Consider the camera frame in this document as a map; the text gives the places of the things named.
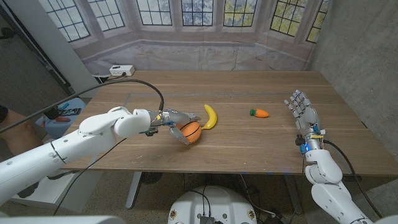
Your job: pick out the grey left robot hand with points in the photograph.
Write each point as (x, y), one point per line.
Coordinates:
(174, 117)

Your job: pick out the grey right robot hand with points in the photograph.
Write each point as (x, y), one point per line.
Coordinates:
(306, 121)

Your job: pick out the orange toy basketball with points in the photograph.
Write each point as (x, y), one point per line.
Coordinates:
(192, 132)

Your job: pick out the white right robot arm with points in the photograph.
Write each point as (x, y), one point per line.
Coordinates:
(329, 189)

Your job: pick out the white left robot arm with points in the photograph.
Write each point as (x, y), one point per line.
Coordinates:
(77, 140)

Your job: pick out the yellow toy banana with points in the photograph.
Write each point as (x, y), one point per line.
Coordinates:
(212, 118)

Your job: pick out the orange toy carrot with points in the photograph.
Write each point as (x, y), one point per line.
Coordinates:
(260, 113)

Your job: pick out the red hand tool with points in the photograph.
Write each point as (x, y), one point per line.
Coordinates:
(62, 119)

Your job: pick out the black ribbed round object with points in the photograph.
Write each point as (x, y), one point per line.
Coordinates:
(151, 177)

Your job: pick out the printed window backdrop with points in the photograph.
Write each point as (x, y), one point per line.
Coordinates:
(199, 53)

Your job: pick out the white power strip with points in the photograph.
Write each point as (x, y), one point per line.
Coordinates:
(122, 70)

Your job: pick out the grey table leg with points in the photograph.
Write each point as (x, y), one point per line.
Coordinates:
(133, 189)
(293, 194)

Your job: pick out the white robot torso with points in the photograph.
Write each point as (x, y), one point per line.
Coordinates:
(214, 205)

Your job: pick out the blue storage box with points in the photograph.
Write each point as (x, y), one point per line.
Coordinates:
(70, 124)

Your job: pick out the black cup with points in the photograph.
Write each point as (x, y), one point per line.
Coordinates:
(49, 112)

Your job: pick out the white low platform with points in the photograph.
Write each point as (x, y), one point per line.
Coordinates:
(62, 193)

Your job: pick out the person's bare leg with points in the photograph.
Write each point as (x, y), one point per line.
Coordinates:
(17, 137)

